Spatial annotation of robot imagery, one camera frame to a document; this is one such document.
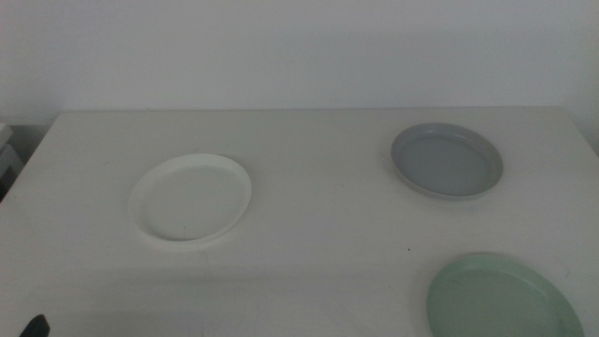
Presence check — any pale green shallow bowl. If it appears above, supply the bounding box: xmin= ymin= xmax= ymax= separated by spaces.
xmin=425 ymin=252 xmax=586 ymax=337

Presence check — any grey shallow bowl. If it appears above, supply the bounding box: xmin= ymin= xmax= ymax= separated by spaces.
xmin=390 ymin=122 xmax=504 ymax=201

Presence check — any white shallow bowl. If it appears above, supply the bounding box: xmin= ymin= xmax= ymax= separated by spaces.
xmin=128 ymin=153 xmax=253 ymax=244

